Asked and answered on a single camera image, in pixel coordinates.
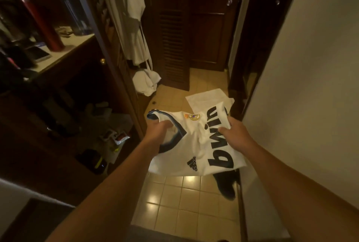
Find person's left hand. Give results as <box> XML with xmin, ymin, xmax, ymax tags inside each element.
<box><xmin>140</xmin><ymin>118</ymin><xmax>175</xmax><ymax>153</ymax></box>

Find person's right hand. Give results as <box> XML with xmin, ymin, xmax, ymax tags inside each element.
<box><xmin>218</xmin><ymin>117</ymin><xmax>260</xmax><ymax>155</ymax></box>

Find white football jersey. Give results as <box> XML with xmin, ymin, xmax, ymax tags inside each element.
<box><xmin>147</xmin><ymin>102</ymin><xmax>248</xmax><ymax>177</ymax></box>

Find dark wooden wardrobe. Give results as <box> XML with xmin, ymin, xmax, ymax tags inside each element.
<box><xmin>73</xmin><ymin>0</ymin><xmax>191</xmax><ymax>139</ymax></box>

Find person's left forearm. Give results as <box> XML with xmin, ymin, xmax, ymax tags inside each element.
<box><xmin>47</xmin><ymin>144</ymin><xmax>163</xmax><ymax>242</ymax></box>

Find person's right forearm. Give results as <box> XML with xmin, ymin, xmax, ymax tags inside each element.
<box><xmin>244</xmin><ymin>144</ymin><xmax>359</xmax><ymax>242</ymax></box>

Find white red packet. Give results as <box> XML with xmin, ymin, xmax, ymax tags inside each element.
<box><xmin>101</xmin><ymin>130</ymin><xmax>131</xmax><ymax>164</ymax></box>

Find white floor towel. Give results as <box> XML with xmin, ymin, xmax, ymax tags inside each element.
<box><xmin>185</xmin><ymin>88</ymin><xmax>235</xmax><ymax>115</ymax></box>

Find black shoe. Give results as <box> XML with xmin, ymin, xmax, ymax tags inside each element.
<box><xmin>213</xmin><ymin>169</ymin><xmax>239</xmax><ymax>201</ymax></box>

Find dark wooden door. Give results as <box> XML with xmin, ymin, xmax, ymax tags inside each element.
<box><xmin>190</xmin><ymin>0</ymin><xmax>246</xmax><ymax>72</ymax></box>

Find white hanging robe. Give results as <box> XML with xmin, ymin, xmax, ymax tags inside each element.
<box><xmin>98</xmin><ymin>0</ymin><xmax>162</xmax><ymax>97</ymax></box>

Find wooden counter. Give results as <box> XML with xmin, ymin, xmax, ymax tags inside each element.
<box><xmin>28</xmin><ymin>33</ymin><xmax>96</xmax><ymax>74</ymax></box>

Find black phone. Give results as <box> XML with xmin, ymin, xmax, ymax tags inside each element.
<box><xmin>24</xmin><ymin>46</ymin><xmax>52</xmax><ymax>63</ymax></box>

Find red thermos bottle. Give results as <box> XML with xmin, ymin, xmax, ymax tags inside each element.
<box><xmin>10</xmin><ymin>0</ymin><xmax>66</xmax><ymax>53</ymax></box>

